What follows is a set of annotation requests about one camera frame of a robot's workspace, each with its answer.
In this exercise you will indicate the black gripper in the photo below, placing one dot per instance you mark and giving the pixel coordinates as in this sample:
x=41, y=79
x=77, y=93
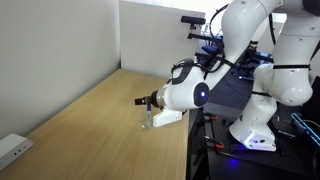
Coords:
x=148, y=100

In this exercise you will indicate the blue marker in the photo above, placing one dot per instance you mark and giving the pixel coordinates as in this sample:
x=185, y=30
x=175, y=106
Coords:
x=148, y=115

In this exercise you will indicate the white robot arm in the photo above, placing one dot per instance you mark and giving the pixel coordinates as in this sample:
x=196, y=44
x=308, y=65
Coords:
x=285, y=80

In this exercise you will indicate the clear glass cup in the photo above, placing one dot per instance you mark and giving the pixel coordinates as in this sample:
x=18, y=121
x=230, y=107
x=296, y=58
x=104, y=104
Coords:
x=144, y=121

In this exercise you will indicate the white power adapter box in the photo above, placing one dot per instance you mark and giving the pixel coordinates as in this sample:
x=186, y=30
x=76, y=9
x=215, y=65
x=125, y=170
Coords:
x=11, y=147

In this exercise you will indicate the orange-handled clamp rear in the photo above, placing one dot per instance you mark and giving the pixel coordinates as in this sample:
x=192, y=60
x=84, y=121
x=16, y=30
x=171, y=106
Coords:
x=211, y=117

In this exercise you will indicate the orange-handled clamp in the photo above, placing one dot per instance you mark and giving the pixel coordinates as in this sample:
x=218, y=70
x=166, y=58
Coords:
x=216, y=144
x=211, y=117

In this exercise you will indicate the orange-handled clamp front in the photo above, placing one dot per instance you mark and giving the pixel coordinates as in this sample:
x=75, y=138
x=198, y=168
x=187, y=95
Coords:
x=216, y=144

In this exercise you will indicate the black camera on stand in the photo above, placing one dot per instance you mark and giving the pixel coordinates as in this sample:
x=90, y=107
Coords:
x=193, y=20

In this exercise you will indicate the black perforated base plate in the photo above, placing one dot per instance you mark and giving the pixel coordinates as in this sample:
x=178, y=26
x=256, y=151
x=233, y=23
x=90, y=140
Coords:
x=294, y=153

